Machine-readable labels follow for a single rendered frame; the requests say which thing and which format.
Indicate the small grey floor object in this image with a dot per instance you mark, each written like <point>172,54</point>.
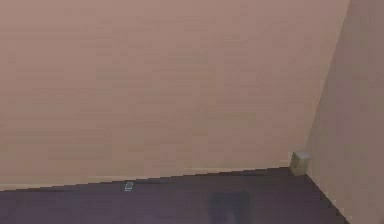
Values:
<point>128,186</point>

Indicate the small pale green box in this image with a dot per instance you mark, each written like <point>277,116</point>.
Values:
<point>299,163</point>

